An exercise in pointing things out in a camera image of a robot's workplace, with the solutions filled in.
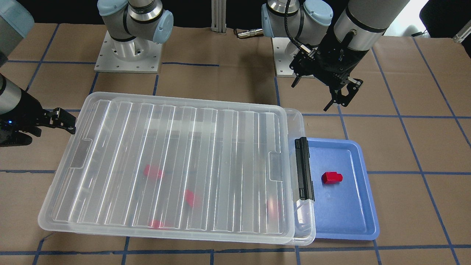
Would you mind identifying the clear plastic box lid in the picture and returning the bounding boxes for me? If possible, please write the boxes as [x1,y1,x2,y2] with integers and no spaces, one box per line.
[38,92,295,244]

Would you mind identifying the aluminium frame post rear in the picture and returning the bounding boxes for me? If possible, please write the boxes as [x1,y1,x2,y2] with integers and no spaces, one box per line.
[211,0,227,35]

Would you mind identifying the red cylinder block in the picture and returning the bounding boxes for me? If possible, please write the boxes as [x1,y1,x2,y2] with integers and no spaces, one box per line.
[266,198,282,222]

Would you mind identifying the silver cable connector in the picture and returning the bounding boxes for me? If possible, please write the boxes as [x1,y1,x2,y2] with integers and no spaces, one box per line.
[233,28,264,39]

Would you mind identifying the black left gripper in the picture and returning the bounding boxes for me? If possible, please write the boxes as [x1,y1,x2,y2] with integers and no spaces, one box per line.
[290,31,366,112]

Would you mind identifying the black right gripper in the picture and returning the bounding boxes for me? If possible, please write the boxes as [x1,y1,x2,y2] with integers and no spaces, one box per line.
[1,88,77,147]

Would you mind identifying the black box latch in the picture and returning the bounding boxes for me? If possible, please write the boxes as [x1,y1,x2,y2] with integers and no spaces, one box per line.
[294,137,315,201]

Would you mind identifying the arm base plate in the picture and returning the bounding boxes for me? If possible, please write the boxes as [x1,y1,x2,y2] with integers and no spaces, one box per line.
[271,38,299,78]
[94,32,163,74]

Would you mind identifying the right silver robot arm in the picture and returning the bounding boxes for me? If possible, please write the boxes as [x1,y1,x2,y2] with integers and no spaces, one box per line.
[1,0,174,147]

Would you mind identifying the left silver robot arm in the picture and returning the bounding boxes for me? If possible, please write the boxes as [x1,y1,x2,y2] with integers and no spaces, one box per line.
[261,0,408,111]

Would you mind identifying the clear plastic storage box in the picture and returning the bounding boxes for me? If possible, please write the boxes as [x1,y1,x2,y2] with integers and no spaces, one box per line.
[284,108,316,245]

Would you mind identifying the blue plastic tray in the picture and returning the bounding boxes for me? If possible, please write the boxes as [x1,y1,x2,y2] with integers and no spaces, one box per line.
[308,138,380,240]

